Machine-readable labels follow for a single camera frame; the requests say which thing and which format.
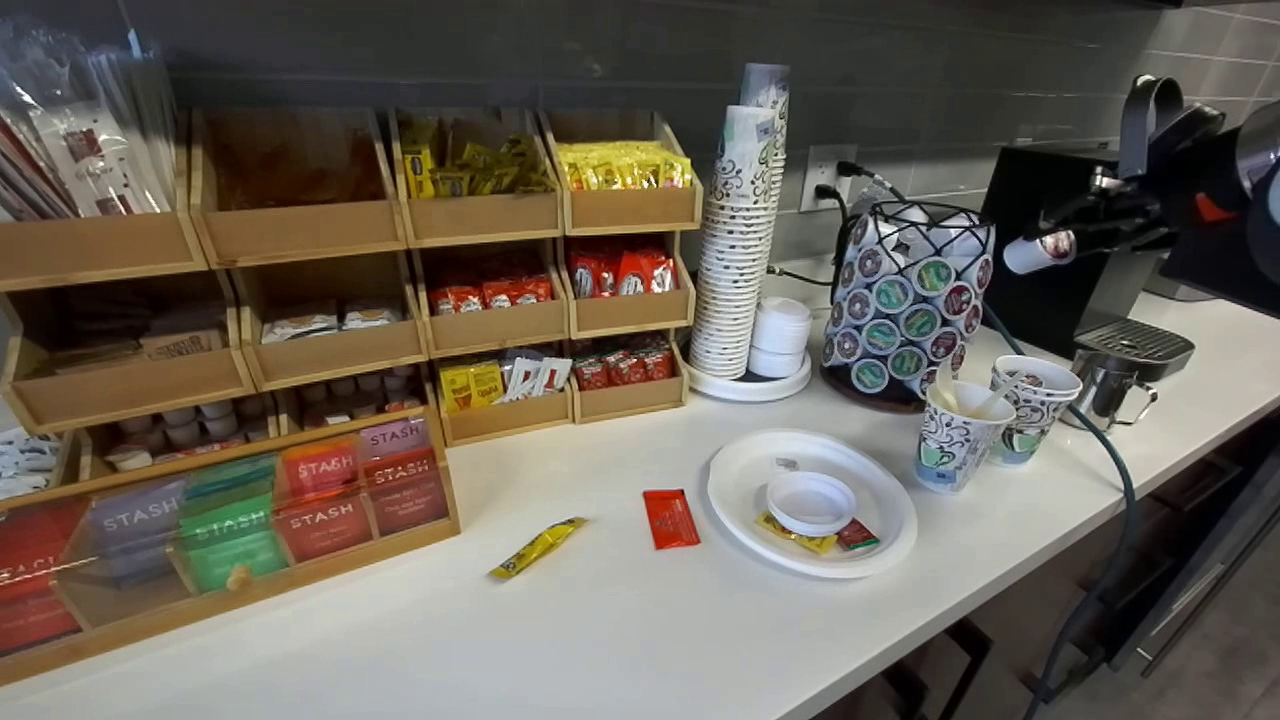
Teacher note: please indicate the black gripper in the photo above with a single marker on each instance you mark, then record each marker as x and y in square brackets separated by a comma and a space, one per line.
[1205, 207]

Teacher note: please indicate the red lid coffee capsule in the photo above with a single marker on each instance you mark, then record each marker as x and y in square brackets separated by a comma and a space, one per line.
[1039, 253]

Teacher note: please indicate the black Keurig coffee machine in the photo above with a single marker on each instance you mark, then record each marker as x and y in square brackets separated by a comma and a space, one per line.
[1033, 294]

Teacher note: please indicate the patterned paper coffee cup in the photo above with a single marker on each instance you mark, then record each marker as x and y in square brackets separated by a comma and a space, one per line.
[1047, 401]
[952, 446]

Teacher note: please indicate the white disposable plate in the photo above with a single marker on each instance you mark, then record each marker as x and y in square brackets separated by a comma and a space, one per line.
[747, 389]
[742, 506]

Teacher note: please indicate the small stainless steel pitcher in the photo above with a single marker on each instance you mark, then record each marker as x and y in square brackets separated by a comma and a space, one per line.
[1124, 401]

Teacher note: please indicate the stack of white lids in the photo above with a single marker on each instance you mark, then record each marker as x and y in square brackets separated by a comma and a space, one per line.
[781, 338]

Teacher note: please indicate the stack of patterned paper cups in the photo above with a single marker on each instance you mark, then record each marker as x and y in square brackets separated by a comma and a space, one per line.
[766, 83]
[736, 240]

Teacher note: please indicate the red sauce packet green end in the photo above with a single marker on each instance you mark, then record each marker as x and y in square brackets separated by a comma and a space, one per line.
[859, 537]

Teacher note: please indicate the yellow sauce packet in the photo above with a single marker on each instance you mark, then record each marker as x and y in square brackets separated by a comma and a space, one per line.
[795, 537]

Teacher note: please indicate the black metal stand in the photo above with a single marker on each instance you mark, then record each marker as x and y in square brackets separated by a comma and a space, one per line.
[952, 663]

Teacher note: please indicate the pile of large red packets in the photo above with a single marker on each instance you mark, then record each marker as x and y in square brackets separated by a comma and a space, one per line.
[624, 271]

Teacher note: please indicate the pile of small red packets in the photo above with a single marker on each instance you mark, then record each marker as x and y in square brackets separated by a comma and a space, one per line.
[624, 364]

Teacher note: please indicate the plain red sauce packet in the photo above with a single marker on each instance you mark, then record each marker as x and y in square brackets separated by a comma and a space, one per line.
[668, 517]

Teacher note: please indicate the pile of white packets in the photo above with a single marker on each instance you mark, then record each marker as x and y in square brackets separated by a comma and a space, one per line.
[325, 321]
[537, 373]

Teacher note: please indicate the pile of orange-red packets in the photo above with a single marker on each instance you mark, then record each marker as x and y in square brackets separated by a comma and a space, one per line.
[495, 294]

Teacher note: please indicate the pile of yellow-green tea packets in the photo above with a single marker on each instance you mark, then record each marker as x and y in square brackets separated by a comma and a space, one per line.
[475, 163]

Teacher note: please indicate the yellow stick packet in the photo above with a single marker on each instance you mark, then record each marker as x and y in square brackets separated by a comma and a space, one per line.
[537, 546]

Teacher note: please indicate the pile of small yellow packets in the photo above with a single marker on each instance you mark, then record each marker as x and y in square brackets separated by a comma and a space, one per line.
[470, 386]

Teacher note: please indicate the maroon Stash tea box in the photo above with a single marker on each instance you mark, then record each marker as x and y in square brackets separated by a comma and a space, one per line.
[406, 479]

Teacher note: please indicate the group of dark creamer cups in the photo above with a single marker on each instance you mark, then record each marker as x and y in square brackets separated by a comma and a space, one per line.
[354, 394]

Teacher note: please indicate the wooden condiment organizer shelf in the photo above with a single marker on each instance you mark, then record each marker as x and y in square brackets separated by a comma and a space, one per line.
[307, 231]

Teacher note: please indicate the orange-red Stash tea box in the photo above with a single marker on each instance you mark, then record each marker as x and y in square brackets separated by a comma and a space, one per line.
[325, 500]

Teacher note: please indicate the wooden tea box clear lid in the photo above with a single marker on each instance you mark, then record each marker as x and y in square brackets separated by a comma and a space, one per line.
[267, 585]

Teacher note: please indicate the green Stash tea box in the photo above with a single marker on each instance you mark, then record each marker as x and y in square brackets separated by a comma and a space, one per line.
[233, 525]

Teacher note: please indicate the group of light creamer cups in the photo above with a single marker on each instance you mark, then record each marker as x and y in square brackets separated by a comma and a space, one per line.
[185, 431]

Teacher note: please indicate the pile of brown packets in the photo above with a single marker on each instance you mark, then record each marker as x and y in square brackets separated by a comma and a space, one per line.
[144, 328]

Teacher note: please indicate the clear bag of stirrers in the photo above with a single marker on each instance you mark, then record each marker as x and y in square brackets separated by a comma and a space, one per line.
[92, 132]

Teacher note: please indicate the grey Stash tea box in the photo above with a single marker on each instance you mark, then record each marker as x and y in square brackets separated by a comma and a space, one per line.
[130, 525]

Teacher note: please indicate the pile of white sachets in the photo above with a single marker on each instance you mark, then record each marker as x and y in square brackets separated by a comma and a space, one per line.
[24, 463]

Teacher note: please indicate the red Stash tea box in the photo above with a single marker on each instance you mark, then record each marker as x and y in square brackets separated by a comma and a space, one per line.
[32, 573]

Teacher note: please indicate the white wall outlet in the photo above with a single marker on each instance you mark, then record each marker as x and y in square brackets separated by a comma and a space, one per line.
[823, 164]

